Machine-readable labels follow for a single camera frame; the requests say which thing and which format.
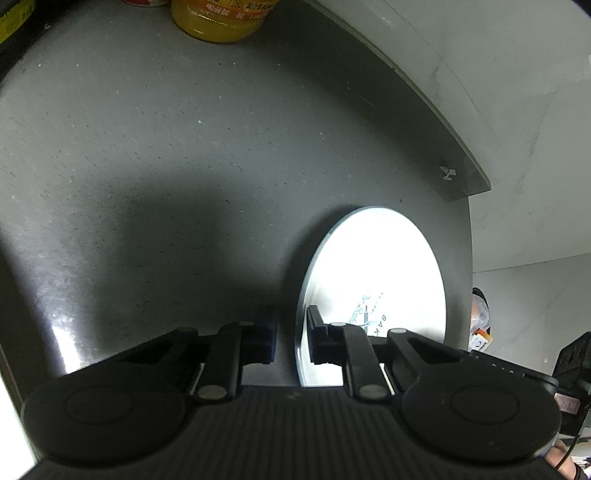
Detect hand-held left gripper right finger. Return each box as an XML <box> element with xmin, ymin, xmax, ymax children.
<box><xmin>306</xmin><ymin>305</ymin><xmax>468</xmax><ymax>401</ymax></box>

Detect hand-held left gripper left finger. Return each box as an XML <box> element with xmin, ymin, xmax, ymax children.
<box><xmin>111</xmin><ymin>320</ymin><xmax>279</xmax><ymax>401</ymax></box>

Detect white plate with blue print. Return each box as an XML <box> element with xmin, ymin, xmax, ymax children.
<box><xmin>294</xmin><ymin>207</ymin><xmax>448</xmax><ymax>388</ymax></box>

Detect person's right hand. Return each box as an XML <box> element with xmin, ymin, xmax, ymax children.
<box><xmin>544</xmin><ymin>438</ymin><xmax>584</xmax><ymax>480</ymax></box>

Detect grey backsplash strip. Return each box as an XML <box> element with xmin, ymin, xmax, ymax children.
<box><xmin>305</xmin><ymin>0</ymin><xmax>491</xmax><ymax>203</ymax></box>

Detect orange juice bottle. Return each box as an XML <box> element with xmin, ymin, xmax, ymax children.
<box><xmin>171</xmin><ymin>0</ymin><xmax>280</xmax><ymax>44</ymax></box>

